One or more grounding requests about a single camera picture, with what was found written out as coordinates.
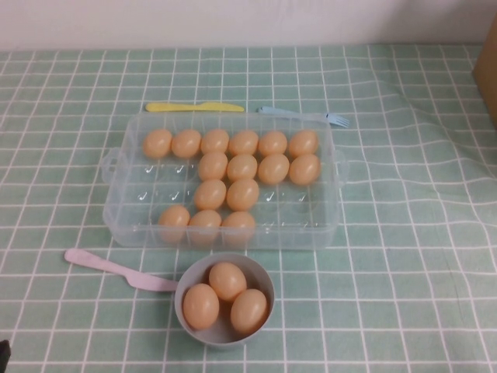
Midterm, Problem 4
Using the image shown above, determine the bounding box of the tan plastic egg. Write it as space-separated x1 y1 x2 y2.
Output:
208 262 248 303
182 283 221 331
258 131 289 156
287 129 320 157
142 128 173 159
230 288 269 335
188 209 222 246
227 154 259 183
158 204 191 244
226 178 260 212
197 152 229 182
171 129 202 159
221 211 256 246
257 154 290 184
228 130 259 156
193 179 228 211
200 128 230 155
289 154 322 186

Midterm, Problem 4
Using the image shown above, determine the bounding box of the clear plastic egg box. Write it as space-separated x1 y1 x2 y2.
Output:
101 112 349 249

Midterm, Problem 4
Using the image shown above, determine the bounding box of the brown cardboard box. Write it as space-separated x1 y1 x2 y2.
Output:
471 0 497 129

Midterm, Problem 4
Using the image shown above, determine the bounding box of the pink plastic knife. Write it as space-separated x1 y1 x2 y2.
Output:
64 248 179 292

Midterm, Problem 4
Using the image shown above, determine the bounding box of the grey round bowl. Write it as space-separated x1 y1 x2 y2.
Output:
173 252 276 353

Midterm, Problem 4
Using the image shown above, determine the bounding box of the yellow plastic knife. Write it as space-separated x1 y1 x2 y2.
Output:
145 102 245 113

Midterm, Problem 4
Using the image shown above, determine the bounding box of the blue plastic fork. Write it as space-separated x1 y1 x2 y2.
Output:
255 106 350 128

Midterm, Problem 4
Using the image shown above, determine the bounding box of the green checked tablecloth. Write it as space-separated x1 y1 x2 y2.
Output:
0 44 497 373

